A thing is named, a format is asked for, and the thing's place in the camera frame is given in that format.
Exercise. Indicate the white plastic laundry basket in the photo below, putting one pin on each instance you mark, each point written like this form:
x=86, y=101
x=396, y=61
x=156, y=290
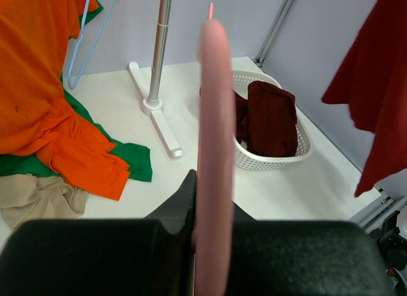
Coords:
x=269, y=132

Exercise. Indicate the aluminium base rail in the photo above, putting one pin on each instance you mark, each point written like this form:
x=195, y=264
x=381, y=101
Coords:
x=373, y=215

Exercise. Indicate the dark red shirt in basket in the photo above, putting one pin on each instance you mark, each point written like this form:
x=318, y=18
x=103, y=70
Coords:
x=217, y=122

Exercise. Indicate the pink plastic hanger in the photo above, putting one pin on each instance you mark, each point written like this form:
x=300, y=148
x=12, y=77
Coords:
x=214, y=205

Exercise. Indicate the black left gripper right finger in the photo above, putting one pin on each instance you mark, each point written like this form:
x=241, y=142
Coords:
x=303, y=258

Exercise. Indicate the beige t shirt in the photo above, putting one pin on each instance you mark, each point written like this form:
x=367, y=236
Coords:
x=25, y=197

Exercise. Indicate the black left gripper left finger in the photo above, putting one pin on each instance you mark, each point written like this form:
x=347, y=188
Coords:
x=147, y=256

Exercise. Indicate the white metal clothes rack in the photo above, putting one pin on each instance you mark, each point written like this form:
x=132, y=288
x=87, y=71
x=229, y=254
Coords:
x=152, y=105

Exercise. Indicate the orange t shirt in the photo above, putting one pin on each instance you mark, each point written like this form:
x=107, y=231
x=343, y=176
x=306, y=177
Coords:
x=35, y=116

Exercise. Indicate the dark red t shirt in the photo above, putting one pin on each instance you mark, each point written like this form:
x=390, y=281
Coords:
x=371, y=80

